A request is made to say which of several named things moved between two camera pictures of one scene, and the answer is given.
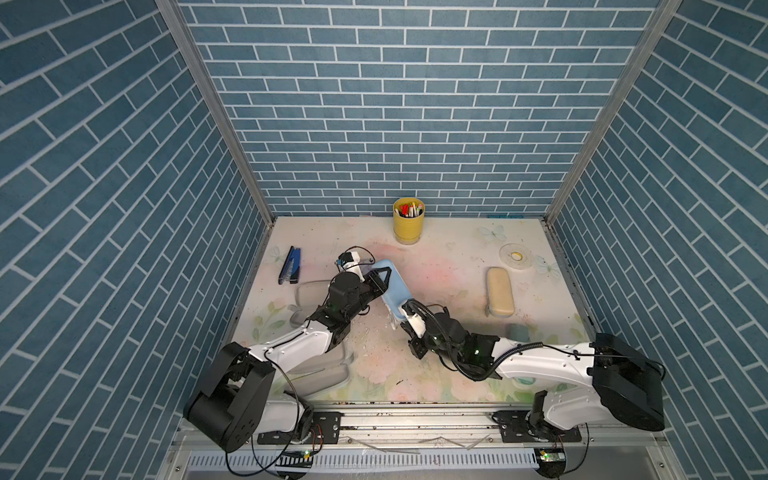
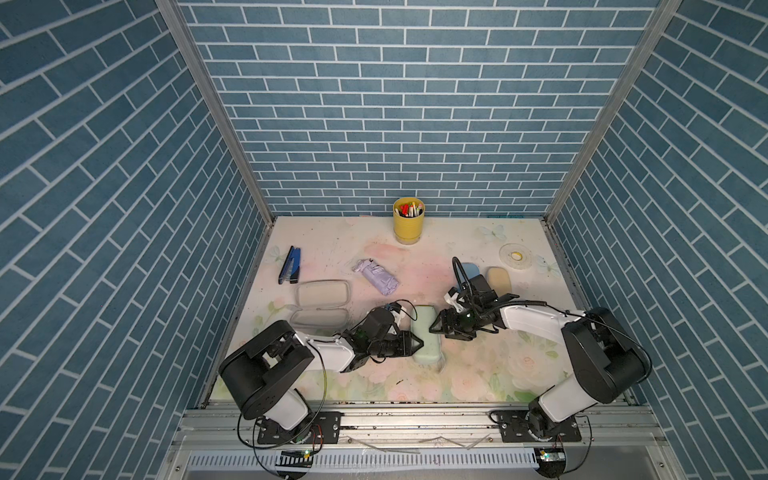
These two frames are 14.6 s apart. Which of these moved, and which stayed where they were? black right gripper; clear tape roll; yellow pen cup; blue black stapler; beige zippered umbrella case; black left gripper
Moved: black left gripper; black right gripper
Stayed: blue black stapler; clear tape roll; yellow pen cup; beige zippered umbrella case
